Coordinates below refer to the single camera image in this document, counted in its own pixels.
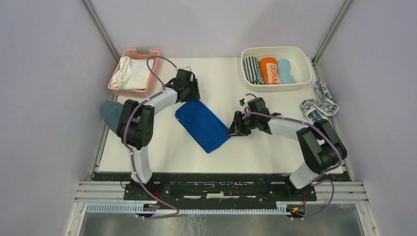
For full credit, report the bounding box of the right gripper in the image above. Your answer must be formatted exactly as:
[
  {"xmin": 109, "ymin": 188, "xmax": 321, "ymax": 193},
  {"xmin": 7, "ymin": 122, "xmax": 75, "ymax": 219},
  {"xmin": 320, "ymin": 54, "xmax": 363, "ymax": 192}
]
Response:
[{"xmin": 226, "ymin": 111, "xmax": 259, "ymax": 136}]

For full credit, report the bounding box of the dark blue towel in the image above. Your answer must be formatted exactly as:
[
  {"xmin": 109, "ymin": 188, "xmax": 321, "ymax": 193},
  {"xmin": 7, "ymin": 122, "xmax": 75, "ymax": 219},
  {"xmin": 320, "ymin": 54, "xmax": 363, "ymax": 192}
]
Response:
[{"xmin": 175, "ymin": 100, "xmax": 230, "ymax": 153}]

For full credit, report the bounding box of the light blue towel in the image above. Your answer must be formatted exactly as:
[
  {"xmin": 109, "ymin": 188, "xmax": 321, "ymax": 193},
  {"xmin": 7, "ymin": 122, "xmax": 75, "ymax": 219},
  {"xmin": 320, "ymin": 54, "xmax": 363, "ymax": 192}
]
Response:
[{"xmin": 277, "ymin": 59, "xmax": 297, "ymax": 84}]

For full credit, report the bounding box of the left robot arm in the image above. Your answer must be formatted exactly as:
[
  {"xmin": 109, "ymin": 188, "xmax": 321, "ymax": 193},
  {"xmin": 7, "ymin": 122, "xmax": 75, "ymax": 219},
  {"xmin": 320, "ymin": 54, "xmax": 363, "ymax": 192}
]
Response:
[{"xmin": 117, "ymin": 69, "xmax": 200, "ymax": 200}]

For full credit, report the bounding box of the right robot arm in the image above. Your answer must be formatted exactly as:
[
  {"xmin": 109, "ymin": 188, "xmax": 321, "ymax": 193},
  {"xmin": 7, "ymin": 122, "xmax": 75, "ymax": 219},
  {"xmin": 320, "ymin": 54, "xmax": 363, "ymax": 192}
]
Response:
[{"xmin": 226, "ymin": 97, "xmax": 348, "ymax": 201}]

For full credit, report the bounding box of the white folded towel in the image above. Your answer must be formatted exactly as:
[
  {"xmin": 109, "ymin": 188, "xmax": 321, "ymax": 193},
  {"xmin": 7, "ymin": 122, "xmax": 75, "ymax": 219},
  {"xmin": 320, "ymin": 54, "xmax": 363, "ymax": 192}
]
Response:
[{"xmin": 123, "ymin": 59, "xmax": 155, "ymax": 90}]

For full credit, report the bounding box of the striped rolled towel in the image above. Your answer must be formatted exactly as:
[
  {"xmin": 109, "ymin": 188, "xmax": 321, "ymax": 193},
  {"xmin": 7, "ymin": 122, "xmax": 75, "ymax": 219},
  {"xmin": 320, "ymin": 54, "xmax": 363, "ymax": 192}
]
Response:
[{"xmin": 242, "ymin": 56, "xmax": 265, "ymax": 85}]

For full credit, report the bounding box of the pink plastic basket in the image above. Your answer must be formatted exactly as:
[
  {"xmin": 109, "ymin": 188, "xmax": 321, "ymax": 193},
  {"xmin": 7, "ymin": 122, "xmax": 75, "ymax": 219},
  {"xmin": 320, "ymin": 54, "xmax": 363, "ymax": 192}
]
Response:
[{"xmin": 108, "ymin": 48, "xmax": 161, "ymax": 98}]

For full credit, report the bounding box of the orange rolled towel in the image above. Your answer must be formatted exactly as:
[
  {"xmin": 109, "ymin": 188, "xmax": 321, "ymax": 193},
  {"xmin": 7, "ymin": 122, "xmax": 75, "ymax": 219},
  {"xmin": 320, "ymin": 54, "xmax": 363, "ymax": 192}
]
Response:
[{"xmin": 259, "ymin": 57, "xmax": 282, "ymax": 85}]

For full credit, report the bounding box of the white plastic tub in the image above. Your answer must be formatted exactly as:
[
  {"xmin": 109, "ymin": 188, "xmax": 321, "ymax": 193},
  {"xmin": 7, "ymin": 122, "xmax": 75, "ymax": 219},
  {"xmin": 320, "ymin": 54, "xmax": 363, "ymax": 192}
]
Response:
[{"xmin": 241, "ymin": 46, "xmax": 313, "ymax": 92}]

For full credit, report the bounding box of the white crumpled cloth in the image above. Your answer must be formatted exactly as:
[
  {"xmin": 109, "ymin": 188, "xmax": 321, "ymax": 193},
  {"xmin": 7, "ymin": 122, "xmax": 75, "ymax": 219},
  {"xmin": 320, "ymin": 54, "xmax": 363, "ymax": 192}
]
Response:
[{"xmin": 111, "ymin": 57, "xmax": 132, "ymax": 88}]

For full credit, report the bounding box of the grey-blue towel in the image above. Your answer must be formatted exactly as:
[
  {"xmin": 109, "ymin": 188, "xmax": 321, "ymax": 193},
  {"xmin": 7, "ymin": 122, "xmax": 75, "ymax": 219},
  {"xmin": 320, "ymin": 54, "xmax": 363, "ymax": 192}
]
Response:
[{"xmin": 100, "ymin": 101, "xmax": 123, "ymax": 134}]

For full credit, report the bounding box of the patterned white blue cloth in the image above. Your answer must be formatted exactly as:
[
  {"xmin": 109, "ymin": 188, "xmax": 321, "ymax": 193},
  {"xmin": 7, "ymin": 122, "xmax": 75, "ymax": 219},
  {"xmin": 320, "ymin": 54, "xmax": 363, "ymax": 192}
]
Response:
[{"xmin": 299, "ymin": 80, "xmax": 339, "ymax": 122}]

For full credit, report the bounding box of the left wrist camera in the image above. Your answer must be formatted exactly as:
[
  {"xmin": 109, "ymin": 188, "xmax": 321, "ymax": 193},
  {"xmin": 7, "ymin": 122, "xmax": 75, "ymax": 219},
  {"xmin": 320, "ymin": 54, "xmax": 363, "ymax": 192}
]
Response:
[{"xmin": 180, "ymin": 66, "xmax": 192, "ymax": 73}]

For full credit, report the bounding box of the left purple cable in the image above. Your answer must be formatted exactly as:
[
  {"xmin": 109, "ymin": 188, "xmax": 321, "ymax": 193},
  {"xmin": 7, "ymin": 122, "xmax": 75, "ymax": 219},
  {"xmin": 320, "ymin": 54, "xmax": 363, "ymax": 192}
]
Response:
[{"xmin": 122, "ymin": 56, "xmax": 180, "ymax": 219}]

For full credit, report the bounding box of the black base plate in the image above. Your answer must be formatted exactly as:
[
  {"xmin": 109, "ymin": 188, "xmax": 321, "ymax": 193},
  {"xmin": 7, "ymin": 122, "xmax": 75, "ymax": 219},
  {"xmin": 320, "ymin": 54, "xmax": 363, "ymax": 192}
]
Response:
[{"xmin": 123, "ymin": 172, "xmax": 317, "ymax": 211}]

